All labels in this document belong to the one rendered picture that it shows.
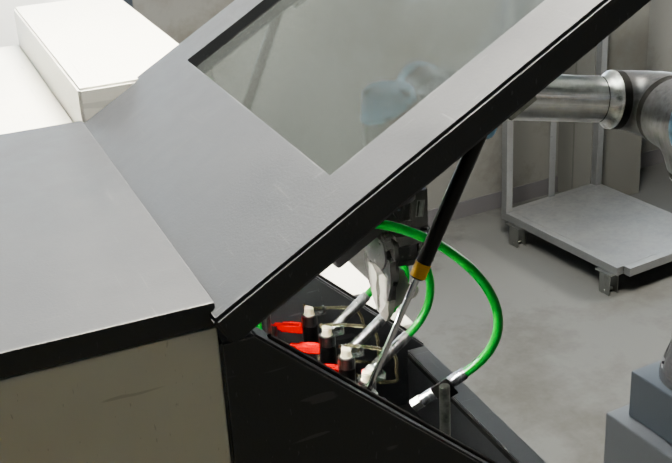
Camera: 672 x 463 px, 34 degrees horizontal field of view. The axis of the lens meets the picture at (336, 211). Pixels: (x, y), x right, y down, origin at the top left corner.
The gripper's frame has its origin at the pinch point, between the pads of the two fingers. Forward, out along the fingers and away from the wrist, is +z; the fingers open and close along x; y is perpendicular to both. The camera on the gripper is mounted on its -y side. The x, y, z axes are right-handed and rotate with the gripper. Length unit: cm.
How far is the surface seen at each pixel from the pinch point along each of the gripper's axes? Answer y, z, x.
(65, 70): -35, -32, 48
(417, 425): -11.7, -4.2, -34.7
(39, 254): -50, -27, -13
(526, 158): 202, 101, 273
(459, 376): 5.8, 5.3, -13.8
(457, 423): 19.3, 32.5, 11.2
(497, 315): 10.7, -4.5, -15.9
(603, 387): 137, 122, 123
